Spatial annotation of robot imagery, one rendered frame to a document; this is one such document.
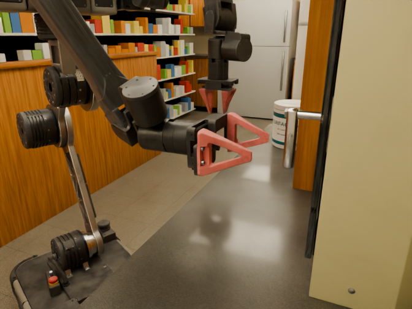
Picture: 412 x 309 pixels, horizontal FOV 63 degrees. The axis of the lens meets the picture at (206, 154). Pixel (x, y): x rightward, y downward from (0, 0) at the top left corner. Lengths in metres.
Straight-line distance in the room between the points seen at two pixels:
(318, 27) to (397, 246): 0.48
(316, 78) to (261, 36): 4.70
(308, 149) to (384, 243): 0.40
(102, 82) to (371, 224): 0.46
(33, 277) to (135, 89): 1.44
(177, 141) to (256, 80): 5.03
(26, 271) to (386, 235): 1.67
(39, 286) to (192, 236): 1.21
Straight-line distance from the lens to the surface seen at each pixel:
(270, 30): 5.46
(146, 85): 0.53
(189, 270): 0.59
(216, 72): 0.93
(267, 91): 5.52
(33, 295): 1.76
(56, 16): 0.63
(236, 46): 0.87
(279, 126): 1.16
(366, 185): 0.46
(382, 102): 0.44
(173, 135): 0.54
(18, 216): 2.64
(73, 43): 0.62
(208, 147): 0.48
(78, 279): 1.73
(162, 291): 0.55
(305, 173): 0.86
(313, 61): 0.81
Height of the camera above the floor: 1.31
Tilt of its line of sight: 20 degrees down
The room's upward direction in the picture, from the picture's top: straight up
